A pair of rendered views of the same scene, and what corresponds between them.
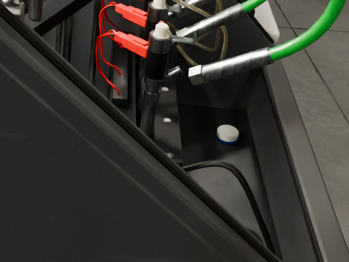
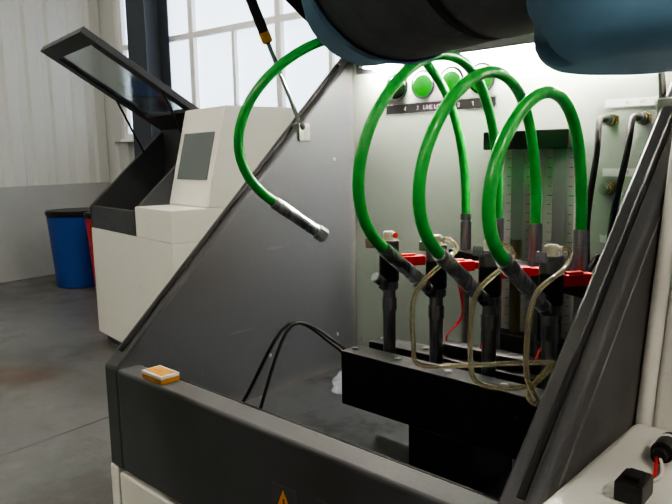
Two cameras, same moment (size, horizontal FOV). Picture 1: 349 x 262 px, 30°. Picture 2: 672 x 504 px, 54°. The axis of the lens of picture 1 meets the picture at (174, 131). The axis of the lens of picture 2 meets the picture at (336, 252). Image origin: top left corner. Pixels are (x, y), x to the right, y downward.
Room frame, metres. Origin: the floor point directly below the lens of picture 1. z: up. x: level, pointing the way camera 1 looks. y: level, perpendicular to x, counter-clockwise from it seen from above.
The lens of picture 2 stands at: (1.39, -0.58, 1.26)
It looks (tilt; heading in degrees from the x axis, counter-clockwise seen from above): 8 degrees down; 143
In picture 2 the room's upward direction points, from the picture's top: 1 degrees counter-clockwise
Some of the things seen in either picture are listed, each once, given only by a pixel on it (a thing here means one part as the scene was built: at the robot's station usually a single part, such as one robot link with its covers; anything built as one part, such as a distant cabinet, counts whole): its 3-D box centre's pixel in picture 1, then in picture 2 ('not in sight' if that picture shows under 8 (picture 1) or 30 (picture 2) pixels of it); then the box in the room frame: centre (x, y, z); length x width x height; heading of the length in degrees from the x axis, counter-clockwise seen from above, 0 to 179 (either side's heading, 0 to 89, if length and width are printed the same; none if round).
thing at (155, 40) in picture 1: (158, 105); (384, 314); (0.71, 0.03, 1.03); 0.05 x 0.03 x 0.21; 99
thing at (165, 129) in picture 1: (138, 127); (460, 419); (0.83, 0.06, 0.91); 0.34 x 0.10 x 0.15; 9
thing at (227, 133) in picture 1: (227, 133); not in sight; (0.95, -0.09, 0.84); 0.04 x 0.04 x 0.01
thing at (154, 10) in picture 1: (156, 73); (431, 323); (0.79, 0.04, 1.03); 0.05 x 0.03 x 0.21; 99
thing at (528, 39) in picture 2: not in sight; (488, 44); (0.67, 0.30, 1.43); 0.54 x 0.03 x 0.02; 9
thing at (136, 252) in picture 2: not in sight; (170, 199); (-2.61, 1.15, 1.00); 1.30 x 1.09 x 1.99; 1
